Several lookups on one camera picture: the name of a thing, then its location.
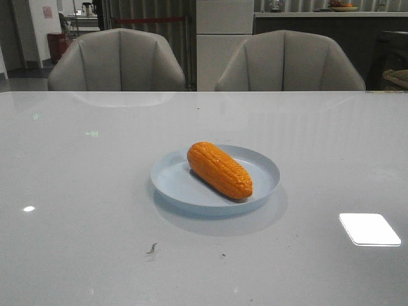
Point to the dark chair at right edge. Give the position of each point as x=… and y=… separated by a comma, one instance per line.
x=390, y=56

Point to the beige upholstered chair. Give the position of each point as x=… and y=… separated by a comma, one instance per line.
x=118, y=60
x=286, y=60

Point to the fruit bowl on counter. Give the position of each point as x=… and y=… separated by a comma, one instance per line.
x=340, y=6

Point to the pink paper sign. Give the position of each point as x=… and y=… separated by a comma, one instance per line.
x=47, y=12

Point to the red bin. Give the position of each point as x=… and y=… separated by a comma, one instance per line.
x=57, y=46

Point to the background metal table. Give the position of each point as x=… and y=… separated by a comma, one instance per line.
x=74, y=26

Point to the white cabinet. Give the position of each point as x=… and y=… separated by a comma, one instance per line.
x=220, y=27

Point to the red barrier belt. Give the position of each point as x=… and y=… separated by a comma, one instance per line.
x=149, y=20

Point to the left beige upholstered chair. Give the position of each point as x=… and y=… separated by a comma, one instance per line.
x=118, y=60

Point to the orange plastic corn cob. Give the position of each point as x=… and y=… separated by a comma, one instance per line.
x=220, y=170

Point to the right beige upholstered chair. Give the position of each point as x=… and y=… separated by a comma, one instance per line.
x=286, y=60

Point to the dark counter with white top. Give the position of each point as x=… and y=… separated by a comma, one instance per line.
x=355, y=32

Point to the light blue round plate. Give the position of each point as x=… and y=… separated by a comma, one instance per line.
x=181, y=188

